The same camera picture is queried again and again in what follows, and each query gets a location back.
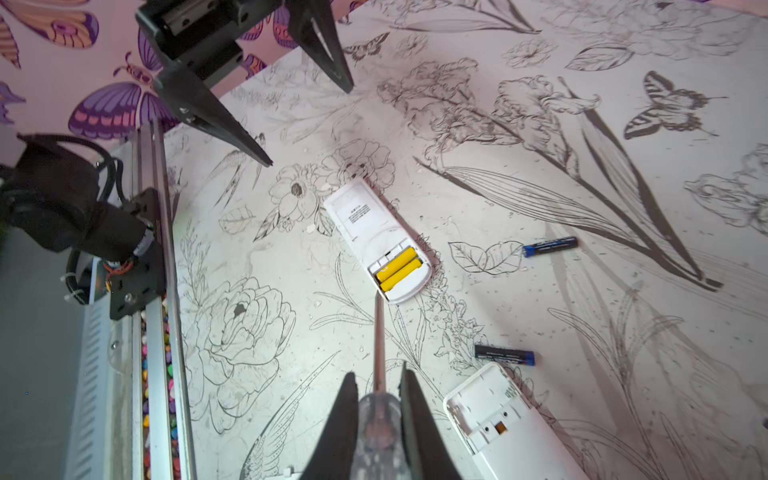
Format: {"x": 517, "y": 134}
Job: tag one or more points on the black AAA battery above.
{"x": 514, "y": 356}
{"x": 550, "y": 246}

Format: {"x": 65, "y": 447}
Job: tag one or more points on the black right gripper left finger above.
{"x": 333, "y": 455}

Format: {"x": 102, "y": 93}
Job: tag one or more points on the yellow battery upper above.
{"x": 396, "y": 264}

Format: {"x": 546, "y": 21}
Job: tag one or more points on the yellow battery lower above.
{"x": 400, "y": 275}

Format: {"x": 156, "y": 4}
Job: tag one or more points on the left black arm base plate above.
{"x": 140, "y": 279}

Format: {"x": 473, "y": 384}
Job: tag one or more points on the white remote control with display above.
{"x": 376, "y": 236}

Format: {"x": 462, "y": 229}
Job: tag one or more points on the yellow battery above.
{"x": 396, "y": 264}
{"x": 400, "y": 275}

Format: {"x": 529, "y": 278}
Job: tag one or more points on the small metal screwdriver tool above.
{"x": 379, "y": 451}

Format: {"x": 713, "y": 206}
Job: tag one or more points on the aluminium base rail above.
{"x": 132, "y": 417}

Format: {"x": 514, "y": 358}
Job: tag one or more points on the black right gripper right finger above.
{"x": 427, "y": 456}

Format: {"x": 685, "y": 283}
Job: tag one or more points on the white remote control green sticker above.
{"x": 505, "y": 434}

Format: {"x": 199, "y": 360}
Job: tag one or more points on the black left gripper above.
{"x": 198, "y": 42}

